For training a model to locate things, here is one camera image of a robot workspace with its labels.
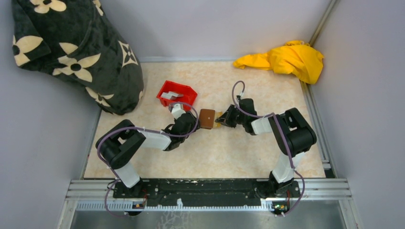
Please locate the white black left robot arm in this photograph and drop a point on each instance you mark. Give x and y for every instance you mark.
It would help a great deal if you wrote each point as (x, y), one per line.
(117, 147)

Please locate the grey cards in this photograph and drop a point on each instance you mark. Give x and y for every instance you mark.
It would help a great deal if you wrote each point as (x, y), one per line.
(171, 95)

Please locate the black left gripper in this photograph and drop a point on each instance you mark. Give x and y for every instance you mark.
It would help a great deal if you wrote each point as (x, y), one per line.
(195, 121)

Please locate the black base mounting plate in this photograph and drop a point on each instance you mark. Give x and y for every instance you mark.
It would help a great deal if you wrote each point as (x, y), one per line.
(202, 192)

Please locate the yellow crumpled cloth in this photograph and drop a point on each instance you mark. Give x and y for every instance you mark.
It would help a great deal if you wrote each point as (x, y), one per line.
(294, 57)

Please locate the aluminium frame rail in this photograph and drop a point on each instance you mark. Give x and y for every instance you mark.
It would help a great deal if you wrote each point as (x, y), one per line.
(308, 189)

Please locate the red plastic bin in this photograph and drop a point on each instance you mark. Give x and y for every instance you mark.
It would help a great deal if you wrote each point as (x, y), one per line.
(189, 94)

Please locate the black floral plush blanket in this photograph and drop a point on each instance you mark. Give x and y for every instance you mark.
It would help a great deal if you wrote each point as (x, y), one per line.
(74, 41)

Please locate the yellow credit card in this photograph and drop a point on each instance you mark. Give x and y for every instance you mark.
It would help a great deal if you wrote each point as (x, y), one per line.
(216, 116)

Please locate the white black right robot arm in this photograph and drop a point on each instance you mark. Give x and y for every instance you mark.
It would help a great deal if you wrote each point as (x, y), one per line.
(293, 134)

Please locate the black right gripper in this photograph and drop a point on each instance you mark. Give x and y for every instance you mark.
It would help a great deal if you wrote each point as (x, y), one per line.
(226, 118)

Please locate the brown leather card holder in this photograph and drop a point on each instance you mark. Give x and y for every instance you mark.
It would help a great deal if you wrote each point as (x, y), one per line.
(206, 118)

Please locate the white slotted cable duct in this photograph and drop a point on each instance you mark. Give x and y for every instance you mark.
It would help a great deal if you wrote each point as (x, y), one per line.
(115, 205)

